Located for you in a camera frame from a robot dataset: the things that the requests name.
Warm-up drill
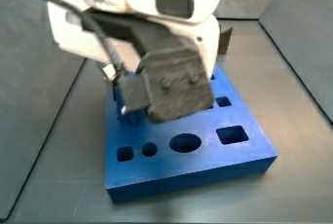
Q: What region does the dark curved fixture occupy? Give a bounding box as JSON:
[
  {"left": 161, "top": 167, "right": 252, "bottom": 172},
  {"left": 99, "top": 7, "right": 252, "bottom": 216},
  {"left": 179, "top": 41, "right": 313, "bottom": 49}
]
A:
[{"left": 217, "top": 27, "right": 233, "bottom": 55}]

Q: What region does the blue star prism object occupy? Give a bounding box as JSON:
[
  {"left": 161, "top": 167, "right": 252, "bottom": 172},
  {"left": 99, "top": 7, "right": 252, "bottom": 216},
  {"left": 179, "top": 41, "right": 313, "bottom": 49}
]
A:
[{"left": 114, "top": 88, "right": 145, "bottom": 126}]

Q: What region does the blue shape-sorter block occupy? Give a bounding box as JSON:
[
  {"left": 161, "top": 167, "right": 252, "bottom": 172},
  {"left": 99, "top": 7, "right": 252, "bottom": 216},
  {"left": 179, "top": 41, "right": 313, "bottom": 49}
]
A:
[{"left": 106, "top": 68, "right": 278, "bottom": 203}]

